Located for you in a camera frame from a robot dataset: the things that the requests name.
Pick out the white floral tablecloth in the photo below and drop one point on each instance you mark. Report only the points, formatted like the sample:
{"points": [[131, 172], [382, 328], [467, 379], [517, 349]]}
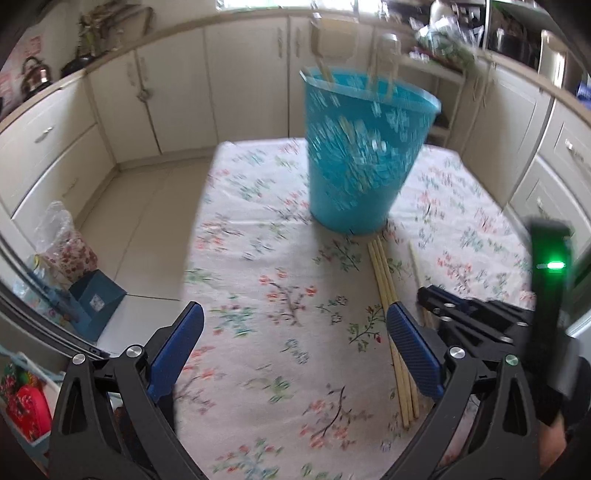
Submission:
{"points": [[277, 323]]}

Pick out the dark cooking pot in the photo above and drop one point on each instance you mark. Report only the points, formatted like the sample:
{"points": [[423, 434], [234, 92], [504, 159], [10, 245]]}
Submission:
{"points": [[508, 42]]}

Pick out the white panelled drawer cabinet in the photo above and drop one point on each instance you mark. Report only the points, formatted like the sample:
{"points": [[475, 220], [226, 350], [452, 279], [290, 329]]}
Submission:
{"points": [[554, 152]]}

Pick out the light wooden chopstick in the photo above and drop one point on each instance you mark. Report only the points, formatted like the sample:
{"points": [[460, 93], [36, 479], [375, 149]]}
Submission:
{"points": [[375, 272], [392, 81], [371, 64], [388, 272], [382, 272]]}

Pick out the white rolling cart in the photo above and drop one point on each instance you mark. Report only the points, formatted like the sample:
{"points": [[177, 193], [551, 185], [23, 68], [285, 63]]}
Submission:
{"points": [[450, 78]]}

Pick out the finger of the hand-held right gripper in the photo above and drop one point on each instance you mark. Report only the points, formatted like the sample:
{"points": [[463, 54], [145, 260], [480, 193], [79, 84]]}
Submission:
{"points": [[443, 295], [485, 332]]}

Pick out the blue perforated plastic basket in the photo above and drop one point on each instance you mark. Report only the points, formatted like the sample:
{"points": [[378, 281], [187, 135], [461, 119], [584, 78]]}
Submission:
{"points": [[355, 175]]}

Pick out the white door cabinets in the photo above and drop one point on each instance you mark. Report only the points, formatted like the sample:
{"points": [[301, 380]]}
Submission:
{"points": [[240, 83]]}

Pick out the pink wall sticker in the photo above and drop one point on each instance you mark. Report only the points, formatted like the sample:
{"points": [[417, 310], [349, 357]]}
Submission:
{"points": [[34, 46]]}

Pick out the black wok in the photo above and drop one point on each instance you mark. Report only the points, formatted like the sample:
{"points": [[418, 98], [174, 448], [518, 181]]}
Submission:
{"points": [[78, 65]]}

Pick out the person's right forearm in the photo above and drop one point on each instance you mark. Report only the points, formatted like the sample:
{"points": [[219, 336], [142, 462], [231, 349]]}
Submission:
{"points": [[554, 445]]}

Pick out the blue snack bag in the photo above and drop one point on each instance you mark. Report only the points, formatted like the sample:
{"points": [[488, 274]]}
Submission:
{"points": [[584, 88]]}

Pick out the steel kettle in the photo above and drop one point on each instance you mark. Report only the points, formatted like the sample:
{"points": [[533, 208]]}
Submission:
{"points": [[36, 76]]}

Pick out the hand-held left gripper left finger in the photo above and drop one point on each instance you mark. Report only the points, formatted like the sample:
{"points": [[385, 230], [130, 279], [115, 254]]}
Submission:
{"points": [[178, 346]]}

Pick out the blue cardboard box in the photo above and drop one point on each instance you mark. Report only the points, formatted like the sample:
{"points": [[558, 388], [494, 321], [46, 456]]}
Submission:
{"points": [[97, 300]]}

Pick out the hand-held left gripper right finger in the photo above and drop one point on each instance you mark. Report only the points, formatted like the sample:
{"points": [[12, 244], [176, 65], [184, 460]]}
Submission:
{"points": [[415, 350]]}

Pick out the plastic bag of vegetables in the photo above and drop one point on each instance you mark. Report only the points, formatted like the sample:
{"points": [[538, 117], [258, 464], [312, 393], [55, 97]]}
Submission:
{"points": [[443, 41]]}

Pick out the wall utensil rack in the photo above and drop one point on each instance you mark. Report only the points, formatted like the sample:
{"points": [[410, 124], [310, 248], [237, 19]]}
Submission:
{"points": [[108, 21]]}

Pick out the white hanging door bin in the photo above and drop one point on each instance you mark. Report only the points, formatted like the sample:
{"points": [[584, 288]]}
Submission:
{"points": [[337, 44]]}

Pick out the red floral bag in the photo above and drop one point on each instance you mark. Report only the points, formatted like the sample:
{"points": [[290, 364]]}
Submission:
{"points": [[25, 404]]}

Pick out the white electric water boiler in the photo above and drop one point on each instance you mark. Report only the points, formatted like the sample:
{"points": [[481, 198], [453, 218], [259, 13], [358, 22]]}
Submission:
{"points": [[551, 55]]}

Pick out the floral plastic bag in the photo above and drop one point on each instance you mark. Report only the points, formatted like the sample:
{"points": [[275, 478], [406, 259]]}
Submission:
{"points": [[64, 244]]}

